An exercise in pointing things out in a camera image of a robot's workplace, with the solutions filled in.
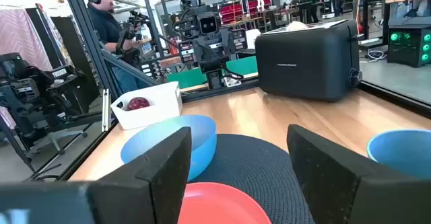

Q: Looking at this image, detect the beige bread slice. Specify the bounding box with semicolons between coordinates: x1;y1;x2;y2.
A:
286;20;309;32

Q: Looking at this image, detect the white plastic bin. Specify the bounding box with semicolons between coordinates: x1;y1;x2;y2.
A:
110;81;183;130

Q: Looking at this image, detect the dark woven round placemat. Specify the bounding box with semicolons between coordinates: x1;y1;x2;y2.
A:
188;133;316;224

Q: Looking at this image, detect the black leader arm handle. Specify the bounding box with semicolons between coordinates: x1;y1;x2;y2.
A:
116;10;151;67

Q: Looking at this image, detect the pink patterned fabric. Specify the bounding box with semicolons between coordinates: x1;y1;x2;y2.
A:
0;5;54;72

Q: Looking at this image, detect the red storage bin shelf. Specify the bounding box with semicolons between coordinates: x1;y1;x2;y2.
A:
219;0;272;25

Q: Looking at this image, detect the green board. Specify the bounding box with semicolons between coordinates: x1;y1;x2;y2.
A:
167;55;259;89

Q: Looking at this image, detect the white cable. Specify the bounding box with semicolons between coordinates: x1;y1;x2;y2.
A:
366;48;387;63

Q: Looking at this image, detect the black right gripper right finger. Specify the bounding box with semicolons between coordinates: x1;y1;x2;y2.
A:
286;124;431;224

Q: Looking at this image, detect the light blue cup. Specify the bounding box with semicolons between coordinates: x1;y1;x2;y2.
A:
366;128;431;181

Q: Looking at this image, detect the black toaster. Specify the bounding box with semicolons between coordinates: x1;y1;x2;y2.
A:
255;19;364;103

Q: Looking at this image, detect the dark red apple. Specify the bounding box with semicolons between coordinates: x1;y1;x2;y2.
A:
126;96;152;112

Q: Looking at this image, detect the orange-red plate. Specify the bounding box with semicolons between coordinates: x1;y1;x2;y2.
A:
177;182;273;224

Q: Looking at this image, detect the computer tower with green fans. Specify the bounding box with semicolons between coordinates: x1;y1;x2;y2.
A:
387;25;431;69

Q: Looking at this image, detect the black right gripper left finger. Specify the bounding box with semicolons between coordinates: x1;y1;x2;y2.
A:
86;126;193;224

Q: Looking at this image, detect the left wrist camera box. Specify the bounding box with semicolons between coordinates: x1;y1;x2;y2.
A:
198;12;222;36

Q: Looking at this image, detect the light blue bowl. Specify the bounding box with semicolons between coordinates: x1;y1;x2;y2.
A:
120;114;218;182

